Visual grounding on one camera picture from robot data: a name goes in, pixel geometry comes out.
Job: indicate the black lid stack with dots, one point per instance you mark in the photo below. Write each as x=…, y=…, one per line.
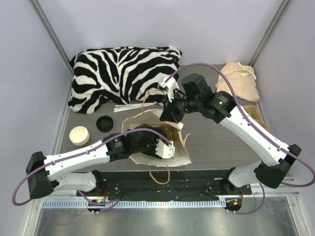
x=104, y=123

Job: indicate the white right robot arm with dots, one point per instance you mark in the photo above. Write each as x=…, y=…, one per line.
x=220, y=107

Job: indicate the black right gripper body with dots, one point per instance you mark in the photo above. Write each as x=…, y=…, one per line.
x=170, y=111

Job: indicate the beige cloth drawstring pouch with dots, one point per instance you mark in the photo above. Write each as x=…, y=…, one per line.
x=242, y=79

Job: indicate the zebra print cushion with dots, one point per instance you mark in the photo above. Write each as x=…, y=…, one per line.
x=120, y=75

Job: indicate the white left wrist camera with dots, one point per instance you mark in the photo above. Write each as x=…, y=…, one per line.
x=164, y=150

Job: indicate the white slotted cable duct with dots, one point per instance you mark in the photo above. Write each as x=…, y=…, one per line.
x=81, y=203

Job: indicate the white paper straw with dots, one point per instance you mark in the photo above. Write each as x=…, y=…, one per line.
x=120, y=108

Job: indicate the brown paper cups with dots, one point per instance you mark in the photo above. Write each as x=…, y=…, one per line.
x=80, y=136

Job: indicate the cream paper bag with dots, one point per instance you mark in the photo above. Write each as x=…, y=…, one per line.
x=174, y=133

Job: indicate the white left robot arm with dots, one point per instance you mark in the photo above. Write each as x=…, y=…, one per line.
x=45, y=172

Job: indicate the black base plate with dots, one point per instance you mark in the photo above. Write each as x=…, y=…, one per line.
x=163, y=186

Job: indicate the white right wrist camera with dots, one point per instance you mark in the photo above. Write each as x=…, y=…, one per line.
x=169, y=86

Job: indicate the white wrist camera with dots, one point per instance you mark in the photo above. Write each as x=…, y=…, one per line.
x=164, y=150
x=169, y=86

